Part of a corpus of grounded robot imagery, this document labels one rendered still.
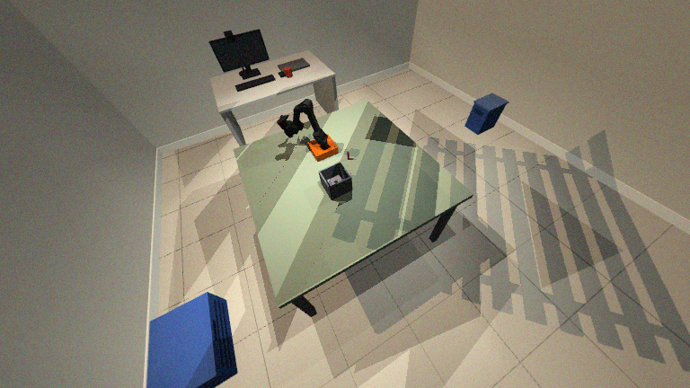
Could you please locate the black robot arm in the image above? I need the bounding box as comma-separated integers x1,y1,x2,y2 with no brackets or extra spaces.
277,99,330,151

